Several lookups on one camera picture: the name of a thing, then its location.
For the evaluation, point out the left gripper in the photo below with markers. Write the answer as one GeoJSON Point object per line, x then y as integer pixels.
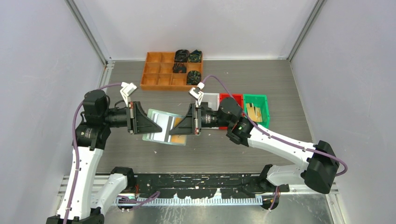
{"type": "Point", "coordinates": [138, 121]}

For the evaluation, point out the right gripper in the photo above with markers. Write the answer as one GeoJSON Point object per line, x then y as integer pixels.
{"type": "Point", "coordinates": [191, 123]}

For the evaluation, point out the orange credit card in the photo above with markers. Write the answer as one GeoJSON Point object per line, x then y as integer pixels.
{"type": "Point", "coordinates": [178, 139]}

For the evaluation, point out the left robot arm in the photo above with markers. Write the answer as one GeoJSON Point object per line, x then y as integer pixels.
{"type": "Point", "coordinates": [80, 205]}

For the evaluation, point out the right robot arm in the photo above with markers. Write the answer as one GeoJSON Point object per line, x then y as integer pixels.
{"type": "Point", "coordinates": [314, 165]}

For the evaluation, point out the white bin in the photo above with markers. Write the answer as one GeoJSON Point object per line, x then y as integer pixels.
{"type": "Point", "coordinates": [210, 100]}

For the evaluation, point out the black rolled item front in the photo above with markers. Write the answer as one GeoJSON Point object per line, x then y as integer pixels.
{"type": "Point", "coordinates": [193, 77]}

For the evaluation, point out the black rolled item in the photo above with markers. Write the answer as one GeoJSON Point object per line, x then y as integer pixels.
{"type": "Point", "coordinates": [193, 77]}
{"type": "Point", "coordinates": [179, 68]}
{"type": "Point", "coordinates": [195, 56]}
{"type": "Point", "coordinates": [181, 56]}

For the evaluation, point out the orange compartment tray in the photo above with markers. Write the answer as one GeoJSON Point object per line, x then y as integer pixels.
{"type": "Point", "coordinates": [157, 73]}

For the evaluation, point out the red bin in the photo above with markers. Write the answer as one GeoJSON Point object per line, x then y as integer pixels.
{"type": "Point", "coordinates": [238, 98]}

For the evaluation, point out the black rolled item middle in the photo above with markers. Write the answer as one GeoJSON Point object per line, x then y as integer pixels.
{"type": "Point", "coordinates": [179, 68]}

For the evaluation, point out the tan items in green bin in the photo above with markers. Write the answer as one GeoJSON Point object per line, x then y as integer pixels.
{"type": "Point", "coordinates": [254, 112]}

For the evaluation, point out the black rolled item back right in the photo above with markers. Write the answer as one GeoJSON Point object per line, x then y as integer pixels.
{"type": "Point", "coordinates": [195, 56]}

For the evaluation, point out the black rolled item back left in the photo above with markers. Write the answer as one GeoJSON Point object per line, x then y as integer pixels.
{"type": "Point", "coordinates": [181, 56]}

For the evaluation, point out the green bin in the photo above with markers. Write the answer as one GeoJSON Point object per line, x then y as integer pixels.
{"type": "Point", "coordinates": [261, 102]}

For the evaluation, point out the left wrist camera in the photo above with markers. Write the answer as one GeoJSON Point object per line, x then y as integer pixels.
{"type": "Point", "coordinates": [126, 91]}

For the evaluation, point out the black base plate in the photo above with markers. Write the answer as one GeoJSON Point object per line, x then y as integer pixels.
{"type": "Point", "coordinates": [197, 186]}

